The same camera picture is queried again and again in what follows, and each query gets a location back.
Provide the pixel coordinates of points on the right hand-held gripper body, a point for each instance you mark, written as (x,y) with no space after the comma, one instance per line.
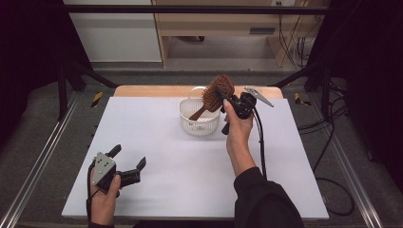
(244,106)

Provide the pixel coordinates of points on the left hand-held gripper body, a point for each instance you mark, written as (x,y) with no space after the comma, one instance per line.
(103,167)

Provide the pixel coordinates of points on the wooden hairbrush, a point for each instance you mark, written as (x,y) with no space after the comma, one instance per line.
(214,98)

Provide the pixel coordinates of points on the white plastic slotted basket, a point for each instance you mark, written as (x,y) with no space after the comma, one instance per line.
(202,128)

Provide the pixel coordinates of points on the person's right hand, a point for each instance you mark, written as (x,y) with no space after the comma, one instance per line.
(239,133)

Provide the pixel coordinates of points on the person's left hand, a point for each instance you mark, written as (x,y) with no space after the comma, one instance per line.
(103,205)

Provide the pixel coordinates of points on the white table sheet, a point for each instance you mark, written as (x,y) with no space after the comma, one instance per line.
(177,177)

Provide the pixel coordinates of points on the wooden table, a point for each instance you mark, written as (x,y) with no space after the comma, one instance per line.
(152,91)

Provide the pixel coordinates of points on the light wooden desk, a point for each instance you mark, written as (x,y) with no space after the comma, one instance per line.
(215,23)

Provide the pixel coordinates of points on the white cabinet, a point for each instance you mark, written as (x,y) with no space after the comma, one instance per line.
(120,38)

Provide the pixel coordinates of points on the dark curtain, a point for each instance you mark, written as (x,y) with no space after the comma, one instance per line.
(374,63)
(28,47)

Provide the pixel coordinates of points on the aluminium floor rail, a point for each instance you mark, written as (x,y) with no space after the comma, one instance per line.
(355,183)
(31,183)

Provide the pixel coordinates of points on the black metal frame stand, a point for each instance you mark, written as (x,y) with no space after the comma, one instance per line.
(326,91)
(62,95)

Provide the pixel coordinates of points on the black horizontal frame bar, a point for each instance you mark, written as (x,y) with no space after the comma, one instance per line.
(190,9)

